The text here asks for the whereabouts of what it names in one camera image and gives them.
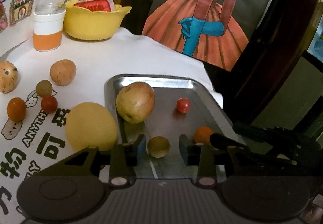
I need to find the orange tomato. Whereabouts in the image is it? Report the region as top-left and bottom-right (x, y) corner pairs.
(193, 126), (214, 145)

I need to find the small brown kiwi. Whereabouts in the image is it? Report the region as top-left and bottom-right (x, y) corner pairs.
(147, 136), (171, 158)

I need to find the large yellow pear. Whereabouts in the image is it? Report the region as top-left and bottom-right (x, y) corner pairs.
(65, 102), (118, 151)

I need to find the red cherry tomato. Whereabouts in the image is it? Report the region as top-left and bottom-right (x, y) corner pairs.
(176, 98), (191, 114)
(41, 96), (58, 113)

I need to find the small green-brown kiwi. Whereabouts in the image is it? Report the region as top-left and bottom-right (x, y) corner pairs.
(36, 80), (52, 97)

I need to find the tan speckled round fruit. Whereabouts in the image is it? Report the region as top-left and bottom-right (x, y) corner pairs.
(50, 59), (77, 86)

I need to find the orange-red tomato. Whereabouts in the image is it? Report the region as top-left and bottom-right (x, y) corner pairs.
(7, 97), (27, 122)

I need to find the tan spotted round fruit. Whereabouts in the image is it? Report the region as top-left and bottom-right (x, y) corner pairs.
(0, 61), (18, 94)

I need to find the red cherry tomato in tray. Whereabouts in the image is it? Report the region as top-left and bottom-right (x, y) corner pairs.
(176, 98), (191, 114)

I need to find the silver metal tray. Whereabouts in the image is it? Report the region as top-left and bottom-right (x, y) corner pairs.
(104, 74), (244, 179)

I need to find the white printed table cloth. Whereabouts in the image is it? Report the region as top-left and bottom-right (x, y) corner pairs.
(1, 28), (223, 223)

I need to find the yellow plastic bowl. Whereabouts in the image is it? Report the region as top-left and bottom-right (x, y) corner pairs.
(64, 0), (131, 41)

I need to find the orange dress girl painting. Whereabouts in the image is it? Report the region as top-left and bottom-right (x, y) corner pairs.
(142, 0), (271, 71)

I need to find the red item in bowl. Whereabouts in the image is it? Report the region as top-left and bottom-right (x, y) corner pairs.
(73, 0), (115, 12)

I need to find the white orange glass jar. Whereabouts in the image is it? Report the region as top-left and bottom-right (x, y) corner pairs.
(33, 0), (66, 51)

